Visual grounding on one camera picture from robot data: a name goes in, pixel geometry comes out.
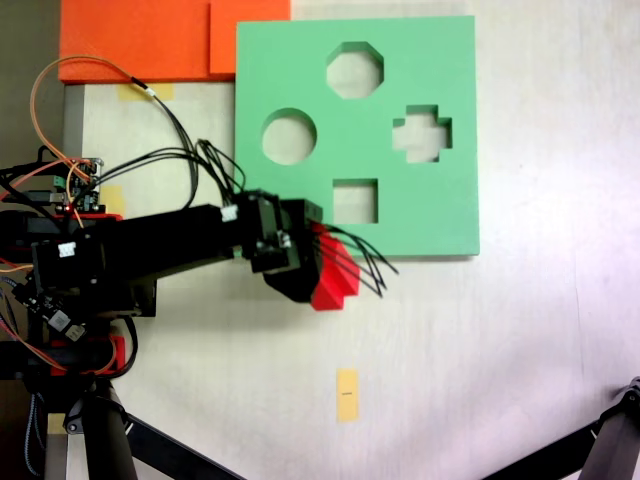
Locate black driver circuit board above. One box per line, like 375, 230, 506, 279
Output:
22, 279, 87, 342

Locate wide yellow tape strip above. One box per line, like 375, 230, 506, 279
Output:
117, 83, 175, 102

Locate orange flat block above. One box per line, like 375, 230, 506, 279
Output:
58, 0, 292, 84

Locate black tripod leg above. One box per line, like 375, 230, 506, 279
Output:
579, 377, 640, 480
62, 384, 139, 480

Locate blue-white braided cable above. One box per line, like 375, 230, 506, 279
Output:
23, 393, 42, 477

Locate long orange wire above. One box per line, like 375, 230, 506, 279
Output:
29, 55, 154, 181

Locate long yellow tape strip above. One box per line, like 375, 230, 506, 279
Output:
337, 368, 360, 424

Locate green-terminal circuit board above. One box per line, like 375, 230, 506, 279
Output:
52, 157, 106, 214

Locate green shape-hole board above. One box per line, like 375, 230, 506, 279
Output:
232, 14, 481, 261

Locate black servo cable bundle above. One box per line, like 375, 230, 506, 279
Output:
97, 139, 249, 201

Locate black USB cable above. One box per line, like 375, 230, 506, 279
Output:
0, 188, 61, 205

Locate red cross columnar block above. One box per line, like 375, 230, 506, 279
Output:
309, 222, 362, 312

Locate black power cable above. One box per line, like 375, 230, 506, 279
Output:
128, 74, 201, 211

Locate black gripper cable loops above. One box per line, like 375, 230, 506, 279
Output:
319, 222, 400, 299

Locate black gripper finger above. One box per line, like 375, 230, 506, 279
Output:
262, 232, 326, 305

